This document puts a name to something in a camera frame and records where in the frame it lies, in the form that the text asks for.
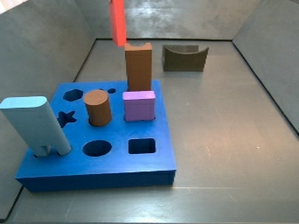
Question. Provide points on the red rectangular block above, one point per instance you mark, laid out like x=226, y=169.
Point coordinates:
x=118, y=21

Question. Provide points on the blue shape sorting board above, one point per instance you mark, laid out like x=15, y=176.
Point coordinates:
x=120, y=155

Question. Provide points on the purple square block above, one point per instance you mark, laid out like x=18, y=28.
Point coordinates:
x=139, y=105

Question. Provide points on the brown cylinder peg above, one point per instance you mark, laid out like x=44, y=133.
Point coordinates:
x=98, y=106

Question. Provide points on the tall brown notched block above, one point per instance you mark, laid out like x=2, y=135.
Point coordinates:
x=139, y=67

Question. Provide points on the black curved holder stand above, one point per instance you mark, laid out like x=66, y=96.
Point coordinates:
x=184, y=58

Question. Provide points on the light blue rounded block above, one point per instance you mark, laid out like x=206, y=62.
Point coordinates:
x=31, y=116

